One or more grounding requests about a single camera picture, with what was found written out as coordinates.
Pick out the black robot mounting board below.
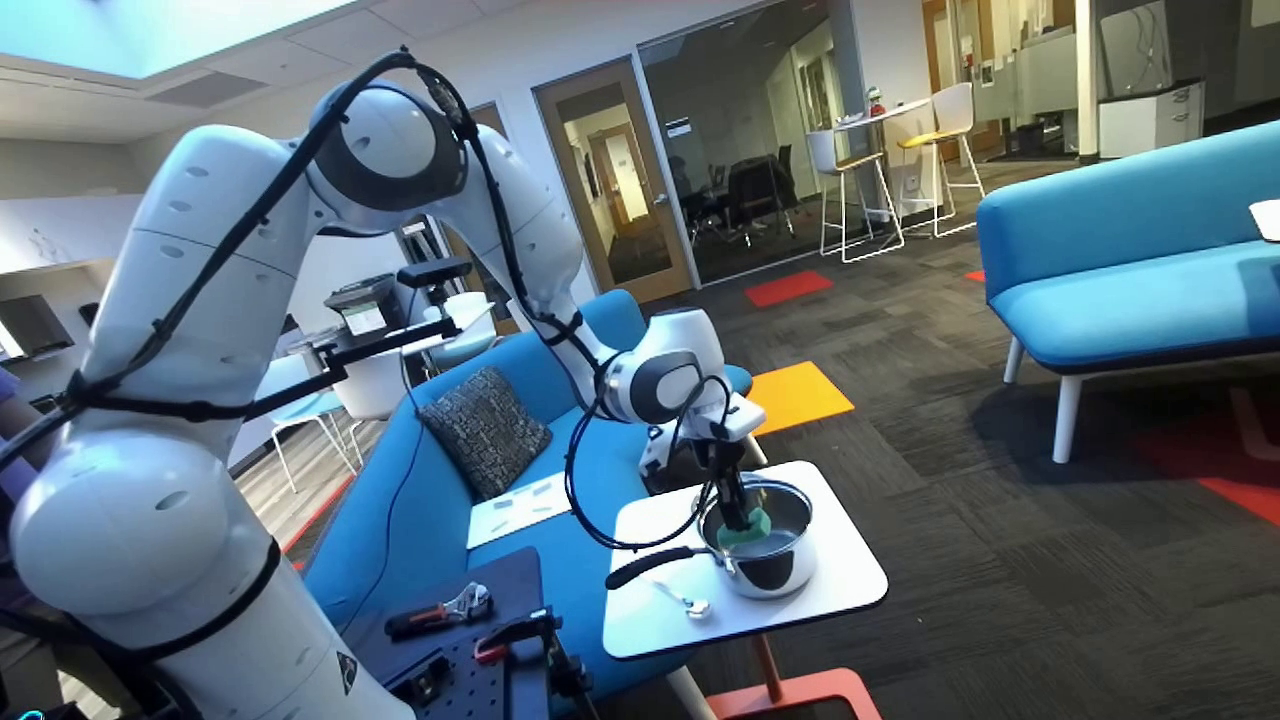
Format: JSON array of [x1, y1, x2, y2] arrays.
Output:
[[352, 543, 592, 720]]

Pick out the wooden frame glass door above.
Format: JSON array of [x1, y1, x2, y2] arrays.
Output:
[[531, 54, 700, 307]]

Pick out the white stool yellow seat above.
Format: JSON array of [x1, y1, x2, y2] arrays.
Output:
[[889, 81, 991, 243]]

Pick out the metal spoon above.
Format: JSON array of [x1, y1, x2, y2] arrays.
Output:
[[651, 574, 722, 627]]

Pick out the black camera rig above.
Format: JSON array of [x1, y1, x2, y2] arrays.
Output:
[[313, 256, 475, 381]]

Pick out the green sponge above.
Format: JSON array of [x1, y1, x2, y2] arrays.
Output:
[[739, 492, 783, 540]]

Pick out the blue corner sofa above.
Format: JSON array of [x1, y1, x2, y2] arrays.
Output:
[[976, 115, 1280, 469]]

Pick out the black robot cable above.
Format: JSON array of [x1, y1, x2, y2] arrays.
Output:
[[0, 42, 733, 553]]

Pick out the white table red base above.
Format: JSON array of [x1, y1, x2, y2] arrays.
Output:
[[596, 456, 893, 720]]

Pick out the black clamp red handle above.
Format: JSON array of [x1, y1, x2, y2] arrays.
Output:
[[473, 611, 564, 670], [383, 583, 495, 643]]

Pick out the white cabinet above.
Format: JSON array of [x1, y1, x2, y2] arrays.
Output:
[[1097, 81, 1207, 158]]

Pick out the white bar stool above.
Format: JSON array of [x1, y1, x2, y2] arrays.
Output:
[[811, 120, 911, 269]]

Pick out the white chair blue seat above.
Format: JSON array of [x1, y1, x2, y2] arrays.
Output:
[[258, 350, 367, 496]]

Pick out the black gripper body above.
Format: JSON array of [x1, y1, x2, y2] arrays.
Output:
[[692, 419, 758, 508]]

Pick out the blue sofa with pillow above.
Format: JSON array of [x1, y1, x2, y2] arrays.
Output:
[[304, 283, 758, 698]]

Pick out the white paper sheet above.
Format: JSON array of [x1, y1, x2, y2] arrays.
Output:
[[466, 470, 577, 553]]

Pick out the grey patterned pillow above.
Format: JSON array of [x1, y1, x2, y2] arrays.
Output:
[[418, 367, 557, 505]]

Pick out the silver pot black handle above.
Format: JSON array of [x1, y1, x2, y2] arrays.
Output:
[[604, 477, 822, 599]]

